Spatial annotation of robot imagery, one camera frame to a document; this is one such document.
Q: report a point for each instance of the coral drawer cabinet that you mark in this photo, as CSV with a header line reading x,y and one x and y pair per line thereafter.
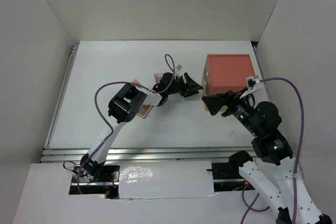
x,y
226,72

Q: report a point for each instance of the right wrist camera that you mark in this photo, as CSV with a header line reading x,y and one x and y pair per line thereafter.
x,y
253,85

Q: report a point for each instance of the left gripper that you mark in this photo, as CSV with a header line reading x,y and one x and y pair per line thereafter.
x,y
190,84

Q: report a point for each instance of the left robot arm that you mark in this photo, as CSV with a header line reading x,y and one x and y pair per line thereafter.
x,y
123,108

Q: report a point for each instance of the pink eyeshadow palette clear case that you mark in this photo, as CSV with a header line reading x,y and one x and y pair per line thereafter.
x,y
158,77

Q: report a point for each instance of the white cover plate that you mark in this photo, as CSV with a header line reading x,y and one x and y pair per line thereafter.
x,y
173,179

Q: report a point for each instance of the aluminium left rail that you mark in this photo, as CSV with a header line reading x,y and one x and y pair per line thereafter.
x,y
70,63

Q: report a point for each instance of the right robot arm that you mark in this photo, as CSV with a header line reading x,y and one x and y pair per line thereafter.
x,y
289,199

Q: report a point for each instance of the aluminium right rail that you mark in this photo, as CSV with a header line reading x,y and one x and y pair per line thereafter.
x,y
254,46

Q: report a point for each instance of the aluminium front rail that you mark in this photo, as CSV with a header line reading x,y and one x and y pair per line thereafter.
x,y
118,155

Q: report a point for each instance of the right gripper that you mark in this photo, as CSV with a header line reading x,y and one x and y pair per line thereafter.
x,y
215,102

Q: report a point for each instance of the aluminium rail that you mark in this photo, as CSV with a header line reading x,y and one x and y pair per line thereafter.
x,y
254,46
118,155
70,63

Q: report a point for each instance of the brown eyeshadow palette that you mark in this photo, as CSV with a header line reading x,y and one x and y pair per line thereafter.
x,y
144,110

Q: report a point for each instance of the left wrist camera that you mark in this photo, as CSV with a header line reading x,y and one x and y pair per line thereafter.
x,y
178,69

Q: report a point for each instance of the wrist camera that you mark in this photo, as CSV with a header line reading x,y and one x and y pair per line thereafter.
x,y
253,85
178,69

